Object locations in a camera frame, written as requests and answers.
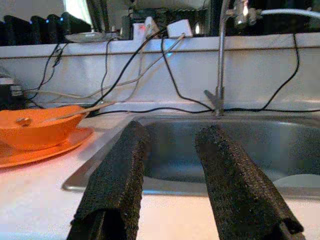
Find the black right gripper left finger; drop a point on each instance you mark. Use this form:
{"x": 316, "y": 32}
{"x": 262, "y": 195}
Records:
{"x": 117, "y": 180}

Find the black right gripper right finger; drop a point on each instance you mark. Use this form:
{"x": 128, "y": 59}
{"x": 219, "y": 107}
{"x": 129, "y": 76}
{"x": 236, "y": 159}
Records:
{"x": 237, "y": 190}

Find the orange plastic plate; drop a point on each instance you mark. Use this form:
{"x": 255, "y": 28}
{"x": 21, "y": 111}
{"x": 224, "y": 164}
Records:
{"x": 50, "y": 155}

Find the wooden chopstick with metal tip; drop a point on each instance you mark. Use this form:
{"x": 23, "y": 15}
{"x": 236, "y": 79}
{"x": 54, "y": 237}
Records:
{"x": 102, "y": 106}
{"x": 105, "y": 105}

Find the orange plastic bowl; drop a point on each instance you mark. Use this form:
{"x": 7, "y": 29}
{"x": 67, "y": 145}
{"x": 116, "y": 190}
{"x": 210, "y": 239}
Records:
{"x": 37, "y": 135}

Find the silver metal fork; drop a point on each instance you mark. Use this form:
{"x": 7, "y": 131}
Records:
{"x": 23, "y": 121}

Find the stainless steel sink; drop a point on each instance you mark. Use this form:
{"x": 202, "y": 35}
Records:
{"x": 175, "y": 160}

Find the white bowl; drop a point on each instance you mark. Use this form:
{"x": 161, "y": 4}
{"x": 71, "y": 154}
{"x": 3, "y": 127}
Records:
{"x": 300, "y": 183}

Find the metal faucet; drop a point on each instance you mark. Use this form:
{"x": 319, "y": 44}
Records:
{"x": 220, "y": 75}

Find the silver metal tray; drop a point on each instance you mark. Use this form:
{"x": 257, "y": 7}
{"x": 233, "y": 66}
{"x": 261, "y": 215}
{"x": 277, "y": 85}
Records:
{"x": 90, "y": 37}

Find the white charger with red light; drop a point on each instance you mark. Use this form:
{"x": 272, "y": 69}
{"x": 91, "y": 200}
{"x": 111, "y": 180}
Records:
{"x": 145, "y": 28}

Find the black charger block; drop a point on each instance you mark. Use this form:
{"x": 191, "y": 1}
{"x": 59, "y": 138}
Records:
{"x": 16, "y": 30}
{"x": 75, "y": 23}
{"x": 54, "y": 28}
{"x": 38, "y": 30}

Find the white power adapter box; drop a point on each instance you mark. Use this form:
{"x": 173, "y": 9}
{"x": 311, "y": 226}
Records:
{"x": 178, "y": 28}

